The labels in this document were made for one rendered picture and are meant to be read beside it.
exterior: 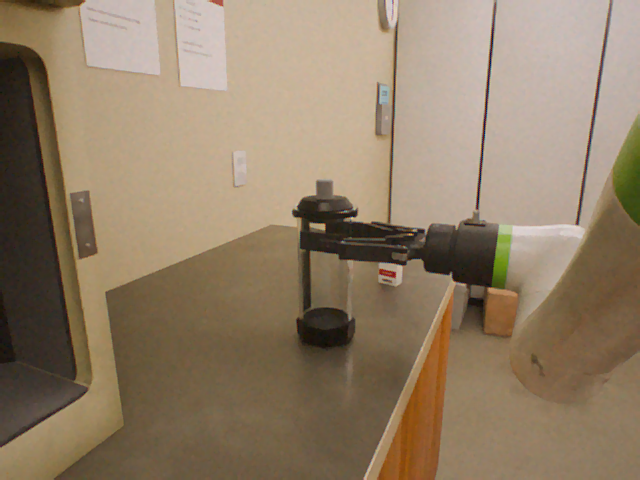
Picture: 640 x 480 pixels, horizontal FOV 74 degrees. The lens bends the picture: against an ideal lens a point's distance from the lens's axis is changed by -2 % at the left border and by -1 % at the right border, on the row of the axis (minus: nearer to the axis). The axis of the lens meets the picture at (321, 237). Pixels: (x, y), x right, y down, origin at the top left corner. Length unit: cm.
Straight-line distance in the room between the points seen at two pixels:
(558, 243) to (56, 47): 60
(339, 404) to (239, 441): 14
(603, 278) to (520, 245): 25
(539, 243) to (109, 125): 90
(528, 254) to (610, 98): 257
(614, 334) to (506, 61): 278
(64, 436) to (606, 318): 53
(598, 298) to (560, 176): 275
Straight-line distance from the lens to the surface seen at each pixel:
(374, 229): 73
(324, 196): 69
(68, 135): 50
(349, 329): 74
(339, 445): 55
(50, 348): 60
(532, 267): 61
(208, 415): 61
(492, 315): 296
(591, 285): 39
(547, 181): 313
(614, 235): 34
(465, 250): 61
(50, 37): 51
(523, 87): 311
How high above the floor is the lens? 130
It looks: 15 degrees down
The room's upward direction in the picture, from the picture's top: straight up
